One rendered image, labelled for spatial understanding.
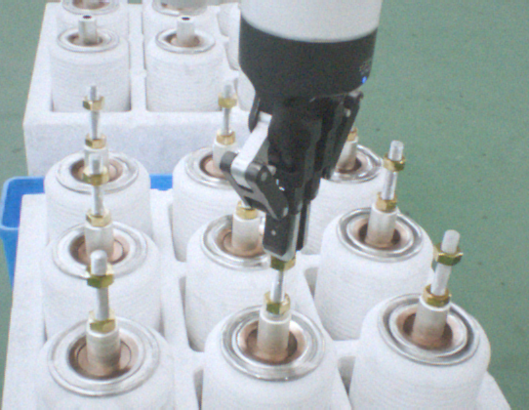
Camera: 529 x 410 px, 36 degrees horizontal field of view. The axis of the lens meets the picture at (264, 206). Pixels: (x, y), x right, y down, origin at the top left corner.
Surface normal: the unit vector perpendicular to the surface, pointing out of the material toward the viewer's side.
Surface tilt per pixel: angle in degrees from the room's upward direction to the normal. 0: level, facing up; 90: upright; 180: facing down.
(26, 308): 0
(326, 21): 90
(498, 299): 0
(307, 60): 90
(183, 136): 90
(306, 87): 90
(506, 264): 0
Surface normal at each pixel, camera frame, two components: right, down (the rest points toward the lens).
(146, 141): 0.14, 0.57
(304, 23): -0.14, 0.55
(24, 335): 0.07, -0.82
